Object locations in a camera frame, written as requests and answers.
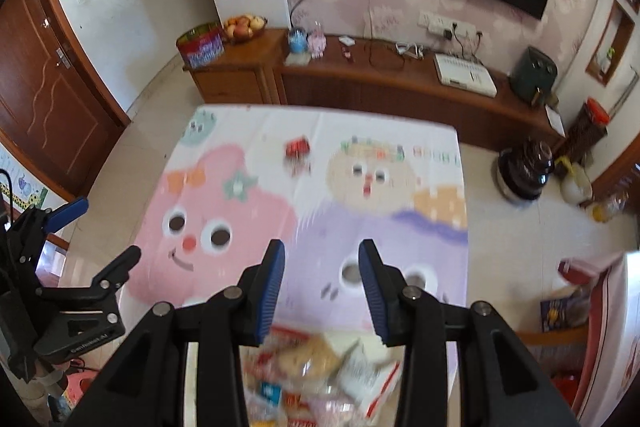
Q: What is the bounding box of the red white snack packet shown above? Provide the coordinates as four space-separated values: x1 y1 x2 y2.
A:
285 407 313 427

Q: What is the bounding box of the white cloth with red trim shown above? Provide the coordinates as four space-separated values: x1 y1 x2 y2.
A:
572 252 640 423

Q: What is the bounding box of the white set-top box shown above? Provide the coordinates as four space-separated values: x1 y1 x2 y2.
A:
433 53 498 98

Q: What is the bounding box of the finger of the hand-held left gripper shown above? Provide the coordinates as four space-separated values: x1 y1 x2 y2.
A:
37 247 142 308
10 198 90 268

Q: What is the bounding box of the red-edged clear snack packet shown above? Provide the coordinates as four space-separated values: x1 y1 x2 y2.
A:
360 359 401 418

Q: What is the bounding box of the dark brown cooker pot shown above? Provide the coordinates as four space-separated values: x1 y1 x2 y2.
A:
497 139 556 206

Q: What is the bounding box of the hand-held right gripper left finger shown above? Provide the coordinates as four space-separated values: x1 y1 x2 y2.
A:
77 239 286 427

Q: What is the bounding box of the blue printed box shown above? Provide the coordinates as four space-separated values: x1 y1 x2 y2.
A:
540 292 591 333

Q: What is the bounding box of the cartoon printed tablecloth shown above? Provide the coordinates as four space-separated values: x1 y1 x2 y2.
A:
122 104 471 427

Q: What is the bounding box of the wooden television cabinet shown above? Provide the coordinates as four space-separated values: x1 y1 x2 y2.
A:
182 27 568 152

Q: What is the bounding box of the dark red snack packet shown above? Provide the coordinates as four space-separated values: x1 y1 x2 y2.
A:
284 136 313 172

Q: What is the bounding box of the red plastic basin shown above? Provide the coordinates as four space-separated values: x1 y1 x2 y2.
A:
550 369 581 408

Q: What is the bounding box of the white plastic tray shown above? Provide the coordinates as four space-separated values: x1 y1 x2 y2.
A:
182 329 461 427

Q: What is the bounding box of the bowl of fruit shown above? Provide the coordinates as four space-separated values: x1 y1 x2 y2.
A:
221 14 268 44

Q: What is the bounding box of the red white bag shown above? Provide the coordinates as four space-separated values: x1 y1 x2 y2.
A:
557 257 601 285

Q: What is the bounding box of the red round tin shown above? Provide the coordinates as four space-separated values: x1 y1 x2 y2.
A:
176 23 224 68

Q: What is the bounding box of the dark air fryer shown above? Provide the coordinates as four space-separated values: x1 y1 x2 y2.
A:
510 46 558 104

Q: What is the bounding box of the brown wooden door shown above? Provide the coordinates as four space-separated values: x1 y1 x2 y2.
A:
0 0 128 202

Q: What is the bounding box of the white paper sheet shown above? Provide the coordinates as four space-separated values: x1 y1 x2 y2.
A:
545 104 566 135

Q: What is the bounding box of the white wall outlet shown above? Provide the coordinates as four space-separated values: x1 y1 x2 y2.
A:
417 11 476 38

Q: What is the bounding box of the blue snow globe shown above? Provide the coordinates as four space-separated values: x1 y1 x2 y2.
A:
287 27 308 55

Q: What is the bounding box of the wood-framed wall niche shelf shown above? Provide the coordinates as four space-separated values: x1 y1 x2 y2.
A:
585 0 640 88

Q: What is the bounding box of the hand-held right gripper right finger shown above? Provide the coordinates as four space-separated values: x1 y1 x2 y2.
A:
359 239 583 427

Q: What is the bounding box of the pale plastic jug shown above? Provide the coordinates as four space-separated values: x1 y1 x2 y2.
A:
559 159 593 205

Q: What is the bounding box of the dark jar with red lid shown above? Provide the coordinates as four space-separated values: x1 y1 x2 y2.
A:
567 98 611 160

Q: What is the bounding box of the colourful wall sticker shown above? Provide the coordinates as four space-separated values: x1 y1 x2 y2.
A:
0 147 48 212

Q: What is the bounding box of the blue snack packet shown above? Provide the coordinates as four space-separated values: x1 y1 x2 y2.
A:
260 379 283 405

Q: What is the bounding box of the white grey snack packet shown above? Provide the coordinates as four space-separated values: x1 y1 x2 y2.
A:
340 342 386 408

